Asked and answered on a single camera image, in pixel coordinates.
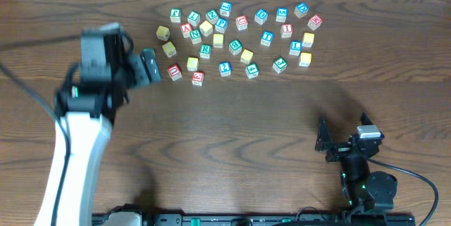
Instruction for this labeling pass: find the blue P letter block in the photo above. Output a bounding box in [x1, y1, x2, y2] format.
[215, 18, 228, 34]

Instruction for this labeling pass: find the yellow C letter block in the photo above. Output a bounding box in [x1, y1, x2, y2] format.
[187, 57, 199, 72]

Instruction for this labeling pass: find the red A letter block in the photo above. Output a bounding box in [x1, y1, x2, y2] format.
[180, 23, 192, 38]

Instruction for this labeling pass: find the blue T letter block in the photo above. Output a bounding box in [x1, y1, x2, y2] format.
[260, 30, 274, 46]

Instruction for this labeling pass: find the blue 5 number block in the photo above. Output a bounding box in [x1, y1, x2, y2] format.
[276, 7, 288, 23]

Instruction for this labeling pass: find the blue L letter block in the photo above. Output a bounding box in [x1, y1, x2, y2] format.
[289, 41, 302, 56]

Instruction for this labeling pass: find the green Z letter block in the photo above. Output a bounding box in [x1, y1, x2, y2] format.
[206, 9, 219, 25]

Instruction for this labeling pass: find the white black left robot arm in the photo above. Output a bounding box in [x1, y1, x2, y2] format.
[35, 23, 161, 225]

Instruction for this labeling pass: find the blue top letter block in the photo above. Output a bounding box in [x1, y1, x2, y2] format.
[220, 1, 232, 17]

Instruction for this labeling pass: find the blue 2 number block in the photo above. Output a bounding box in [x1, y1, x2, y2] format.
[218, 61, 232, 77]

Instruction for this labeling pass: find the yellow right lower block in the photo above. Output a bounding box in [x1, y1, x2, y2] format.
[299, 52, 312, 67]

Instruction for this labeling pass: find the red U block lower left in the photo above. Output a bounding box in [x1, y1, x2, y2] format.
[167, 64, 183, 81]

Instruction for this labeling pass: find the yellow block near P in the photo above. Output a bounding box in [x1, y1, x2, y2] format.
[199, 20, 213, 37]

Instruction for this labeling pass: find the yellow S letter block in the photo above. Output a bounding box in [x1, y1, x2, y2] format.
[162, 42, 177, 58]

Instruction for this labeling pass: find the red I letter block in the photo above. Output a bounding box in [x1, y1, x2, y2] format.
[280, 23, 293, 38]

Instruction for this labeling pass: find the red u block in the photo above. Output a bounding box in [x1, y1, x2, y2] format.
[235, 15, 249, 31]
[167, 64, 183, 81]

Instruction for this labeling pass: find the green L letter block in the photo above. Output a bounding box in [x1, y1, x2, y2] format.
[187, 11, 201, 27]

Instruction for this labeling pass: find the yellow O letter block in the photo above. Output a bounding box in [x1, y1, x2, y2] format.
[213, 34, 224, 48]

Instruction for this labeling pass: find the red U block upper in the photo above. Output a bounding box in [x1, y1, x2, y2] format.
[235, 15, 249, 31]

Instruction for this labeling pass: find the red M letter block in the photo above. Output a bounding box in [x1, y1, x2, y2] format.
[307, 14, 323, 31]

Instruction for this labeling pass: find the green R letter block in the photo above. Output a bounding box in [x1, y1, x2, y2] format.
[199, 44, 212, 59]

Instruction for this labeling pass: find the green 4 number block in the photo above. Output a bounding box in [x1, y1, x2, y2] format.
[245, 63, 259, 79]

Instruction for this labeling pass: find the yellow far left block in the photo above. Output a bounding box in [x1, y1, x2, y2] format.
[156, 25, 171, 42]

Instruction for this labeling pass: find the green J letter block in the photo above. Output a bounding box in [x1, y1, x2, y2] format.
[273, 57, 288, 73]

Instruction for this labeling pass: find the yellow block near B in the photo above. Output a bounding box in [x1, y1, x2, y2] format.
[240, 49, 254, 65]

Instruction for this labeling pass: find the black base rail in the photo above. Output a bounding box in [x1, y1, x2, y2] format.
[92, 204, 416, 226]

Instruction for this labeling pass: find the red E letter block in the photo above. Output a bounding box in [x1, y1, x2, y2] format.
[192, 71, 204, 86]

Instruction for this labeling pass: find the blue D letter block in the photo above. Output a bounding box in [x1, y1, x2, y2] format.
[254, 9, 268, 25]

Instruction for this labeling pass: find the green B letter block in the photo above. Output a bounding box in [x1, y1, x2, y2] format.
[229, 39, 242, 56]

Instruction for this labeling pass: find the yellow right upper block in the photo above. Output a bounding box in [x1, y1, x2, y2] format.
[302, 32, 315, 48]

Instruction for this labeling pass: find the green N letter block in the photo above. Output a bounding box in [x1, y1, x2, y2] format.
[190, 30, 202, 44]

